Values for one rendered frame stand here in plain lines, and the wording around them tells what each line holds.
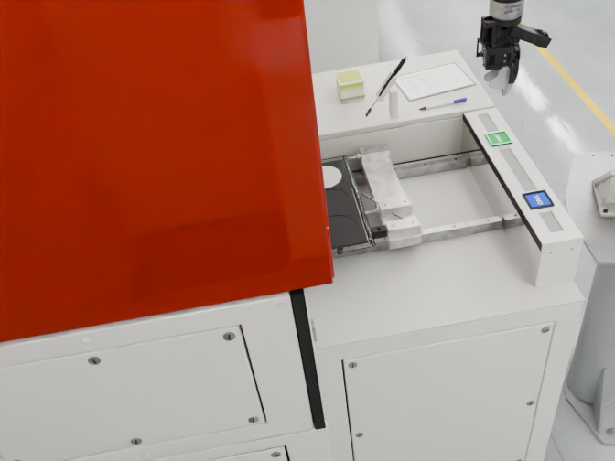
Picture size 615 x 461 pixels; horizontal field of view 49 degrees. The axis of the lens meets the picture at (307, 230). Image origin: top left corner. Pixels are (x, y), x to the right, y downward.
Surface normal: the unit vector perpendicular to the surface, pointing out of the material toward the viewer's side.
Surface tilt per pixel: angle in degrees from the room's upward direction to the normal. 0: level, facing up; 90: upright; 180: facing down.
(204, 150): 90
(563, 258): 90
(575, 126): 0
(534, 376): 90
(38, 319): 90
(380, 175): 0
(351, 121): 0
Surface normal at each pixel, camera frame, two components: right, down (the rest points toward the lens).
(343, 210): -0.11, -0.74
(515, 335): 0.14, 0.66
